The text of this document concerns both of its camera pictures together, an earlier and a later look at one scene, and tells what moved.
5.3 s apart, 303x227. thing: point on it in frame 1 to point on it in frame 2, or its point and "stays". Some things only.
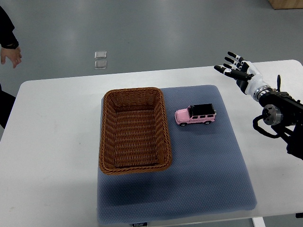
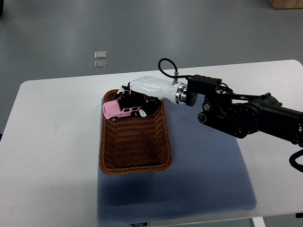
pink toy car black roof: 199,113 to 124,106
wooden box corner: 286,4 stays
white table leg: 258,222 stays
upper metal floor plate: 100,55 stays
